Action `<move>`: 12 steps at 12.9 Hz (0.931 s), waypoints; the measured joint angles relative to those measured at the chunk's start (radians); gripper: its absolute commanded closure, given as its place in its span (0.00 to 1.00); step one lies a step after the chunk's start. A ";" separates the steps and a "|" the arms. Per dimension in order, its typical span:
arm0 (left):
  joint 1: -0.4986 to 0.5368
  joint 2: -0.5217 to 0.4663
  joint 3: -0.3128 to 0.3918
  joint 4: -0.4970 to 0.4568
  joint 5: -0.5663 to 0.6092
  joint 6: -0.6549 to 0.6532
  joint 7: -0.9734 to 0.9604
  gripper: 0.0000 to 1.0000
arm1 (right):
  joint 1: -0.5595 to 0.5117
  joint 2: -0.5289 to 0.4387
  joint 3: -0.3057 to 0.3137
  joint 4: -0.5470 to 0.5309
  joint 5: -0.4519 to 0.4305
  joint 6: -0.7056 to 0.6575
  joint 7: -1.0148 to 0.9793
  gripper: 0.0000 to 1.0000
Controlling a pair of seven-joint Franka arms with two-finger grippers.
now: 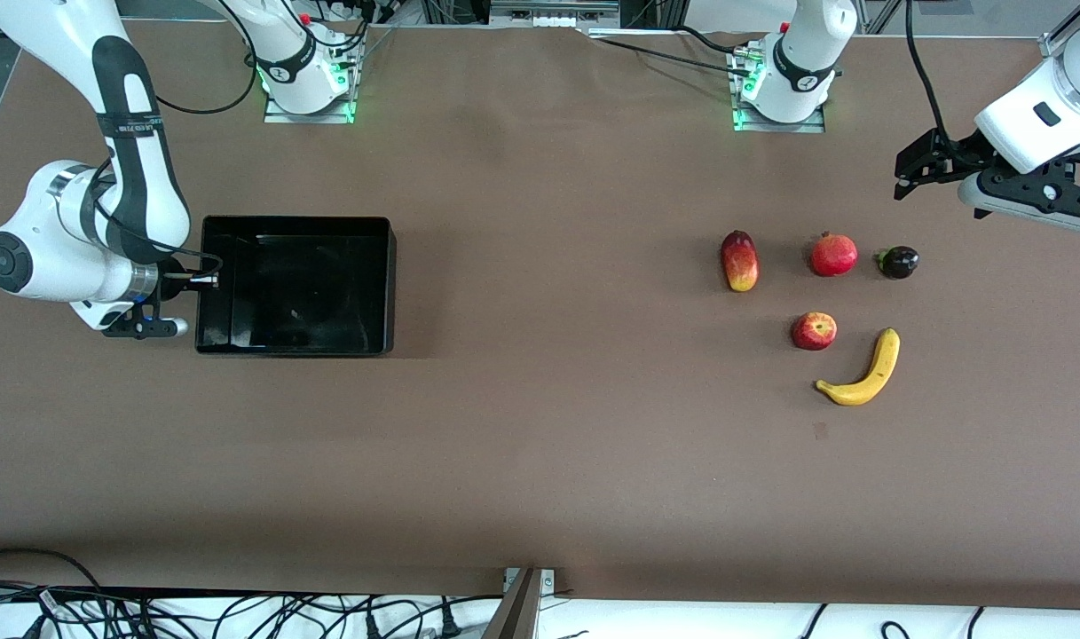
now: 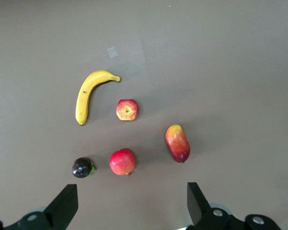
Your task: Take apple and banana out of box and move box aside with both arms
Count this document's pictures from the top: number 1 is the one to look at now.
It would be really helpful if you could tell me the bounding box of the long looping black cable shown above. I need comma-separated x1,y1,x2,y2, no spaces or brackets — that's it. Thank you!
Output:
0,548,107,622

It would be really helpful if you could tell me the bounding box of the red yellow mango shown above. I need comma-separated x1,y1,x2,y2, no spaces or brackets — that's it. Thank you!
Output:
720,230,761,293

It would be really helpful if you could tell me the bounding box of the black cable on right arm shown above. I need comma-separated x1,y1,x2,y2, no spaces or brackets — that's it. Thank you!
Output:
91,156,225,287

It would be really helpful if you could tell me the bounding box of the yellow banana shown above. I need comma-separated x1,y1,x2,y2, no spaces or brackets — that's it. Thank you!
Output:
814,327,902,407

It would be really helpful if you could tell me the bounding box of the black tangled floor cable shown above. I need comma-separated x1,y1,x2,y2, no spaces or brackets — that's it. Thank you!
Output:
105,593,505,639

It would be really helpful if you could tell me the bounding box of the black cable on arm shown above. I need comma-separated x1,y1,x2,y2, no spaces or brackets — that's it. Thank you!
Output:
904,0,959,152
91,156,225,287

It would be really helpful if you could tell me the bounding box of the black cable at right base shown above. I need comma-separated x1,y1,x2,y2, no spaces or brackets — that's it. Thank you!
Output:
154,51,262,117

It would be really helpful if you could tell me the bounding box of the dark purple mangosteen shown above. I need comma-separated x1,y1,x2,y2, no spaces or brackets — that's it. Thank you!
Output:
875,246,920,280

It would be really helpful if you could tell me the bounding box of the black rectangular plastic box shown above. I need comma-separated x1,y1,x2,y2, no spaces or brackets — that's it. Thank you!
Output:
194,216,398,358

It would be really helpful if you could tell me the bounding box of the metal corner bracket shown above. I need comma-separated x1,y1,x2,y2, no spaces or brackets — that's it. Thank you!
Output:
502,566,557,597

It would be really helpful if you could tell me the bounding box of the red apple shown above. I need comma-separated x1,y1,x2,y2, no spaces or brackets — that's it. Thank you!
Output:
790,312,839,351

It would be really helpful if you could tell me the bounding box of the grey aluminium bar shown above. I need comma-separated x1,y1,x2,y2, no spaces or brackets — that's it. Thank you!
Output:
481,568,542,639

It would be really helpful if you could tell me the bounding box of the black cable at left base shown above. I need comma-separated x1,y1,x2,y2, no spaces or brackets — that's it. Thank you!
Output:
591,25,755,79

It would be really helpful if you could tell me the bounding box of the black cable at base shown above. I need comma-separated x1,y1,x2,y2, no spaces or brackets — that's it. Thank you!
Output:
154,51,262,117
591,25,755,79

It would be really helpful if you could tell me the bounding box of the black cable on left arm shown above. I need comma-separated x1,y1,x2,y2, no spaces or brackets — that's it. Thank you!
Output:
904,0,959,152

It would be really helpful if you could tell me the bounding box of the red pomegranate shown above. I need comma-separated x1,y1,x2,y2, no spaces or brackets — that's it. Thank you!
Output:
809,232,859,278

